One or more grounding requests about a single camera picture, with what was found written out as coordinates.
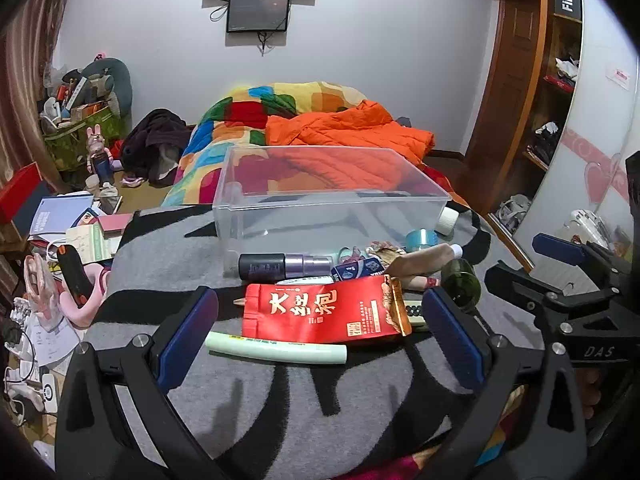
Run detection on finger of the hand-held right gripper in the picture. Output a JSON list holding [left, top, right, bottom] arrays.
[[531, 232, 626, 281], [484, 262, 615, 320]]

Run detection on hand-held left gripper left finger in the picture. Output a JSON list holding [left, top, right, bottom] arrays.
[[57, 285, 226, 480]]

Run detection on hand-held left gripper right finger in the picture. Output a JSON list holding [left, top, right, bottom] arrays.
[[421, 285, 588, 480]]

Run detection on small pale case black dots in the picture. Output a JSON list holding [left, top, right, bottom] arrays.
[[402, 300, 431, 332]]

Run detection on dark green glass bottle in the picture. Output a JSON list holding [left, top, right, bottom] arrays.
[[440, 258, 482, 313]]

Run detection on beige tube red band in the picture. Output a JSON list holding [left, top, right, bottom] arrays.
[[400, 275, 442, 292]]

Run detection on beige cream tube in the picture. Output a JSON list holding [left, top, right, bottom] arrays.
[[387, 243, 463, 281]]

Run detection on pale green tube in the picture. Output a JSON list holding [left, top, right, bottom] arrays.
[[205, 331, 348, 366]]

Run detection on white tape roll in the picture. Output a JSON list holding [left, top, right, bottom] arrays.
[[436, 207, 460, 235]]

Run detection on teal tape roll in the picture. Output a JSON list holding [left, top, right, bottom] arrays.
[[405, 229, 441, 253]]

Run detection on dark purple spray bottle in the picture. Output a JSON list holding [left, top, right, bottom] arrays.
[[238, 253, 333, 282]]

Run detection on small blue box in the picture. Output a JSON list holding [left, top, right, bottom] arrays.
[[331, 257, 386, 282]]

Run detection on red foil packet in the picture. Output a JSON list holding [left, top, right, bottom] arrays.
[[242, 275, 413, 346]]

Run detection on white marker pen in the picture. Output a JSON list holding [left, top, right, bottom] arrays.
[[274, 276, 335, 287]]

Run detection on clear plastic storage box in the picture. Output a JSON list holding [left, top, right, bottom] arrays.
[[212, 146, 451, 281]]

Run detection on person's right hand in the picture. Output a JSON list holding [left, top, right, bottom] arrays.
[[575, 367, 603, 421]]

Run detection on white sewing machine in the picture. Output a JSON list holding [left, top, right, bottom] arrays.
[[565, 208, 616, 256]]

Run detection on white shoes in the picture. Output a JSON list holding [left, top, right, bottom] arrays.
[[500, 194, 531, 231]]

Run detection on pink headphones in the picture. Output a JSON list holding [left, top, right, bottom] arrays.
[[60, 265, 113, 328]]

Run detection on crumpled wrapper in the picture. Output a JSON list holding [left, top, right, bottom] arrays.
[[367, 241, 406, 262]]

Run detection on white wardrobe sliding door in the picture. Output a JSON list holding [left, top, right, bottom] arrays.
[[510, 0, 640, 261]]

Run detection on black handheld tool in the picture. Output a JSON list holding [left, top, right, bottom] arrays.
[[56, 246, 95, 308]]

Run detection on white paper sheets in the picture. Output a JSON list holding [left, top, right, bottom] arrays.
[[22, 310, 81, 367]]

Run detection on pink book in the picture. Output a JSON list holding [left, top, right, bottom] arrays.
[[97, 213, 135, 233]]

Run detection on pink hand figurine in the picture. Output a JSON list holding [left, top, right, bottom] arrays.
[[22, 252, 61, 331]]

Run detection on wooden door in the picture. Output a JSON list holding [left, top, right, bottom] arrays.
[[465, 0, 548, 211]]

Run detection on blue grey book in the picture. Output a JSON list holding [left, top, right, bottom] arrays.
[[29, 196, 95, 236]]

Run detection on dark clothes pile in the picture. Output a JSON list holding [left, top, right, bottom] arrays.
[[120, 108, 193, 183]]

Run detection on wooden shelf unit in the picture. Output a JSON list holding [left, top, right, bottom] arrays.
[[520, 0, 586, 171]]

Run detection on pink bunny figurine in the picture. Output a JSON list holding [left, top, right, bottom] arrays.
[[86, 125, 115, 181]]

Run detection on colourful patchwork blanket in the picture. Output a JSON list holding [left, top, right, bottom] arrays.
[[162, 81, 466, 211]]

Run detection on red box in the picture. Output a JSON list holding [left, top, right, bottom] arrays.
[[0, 162, 48, 226]]

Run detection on green bag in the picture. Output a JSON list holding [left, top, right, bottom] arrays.
[[42, 105, 126, 171]]

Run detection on orange puffer jacket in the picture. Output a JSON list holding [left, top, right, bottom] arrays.
[[265, 100, 436, 191]]

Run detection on black box white print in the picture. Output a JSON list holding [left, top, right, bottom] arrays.
[[552, 0, 583, 23]]

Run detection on brown curtain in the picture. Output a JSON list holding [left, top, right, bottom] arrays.
[[0, 0, 96, 196]]

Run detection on small black monitor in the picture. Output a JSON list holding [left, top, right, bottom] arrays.
[[226, 0, 292, 34]]

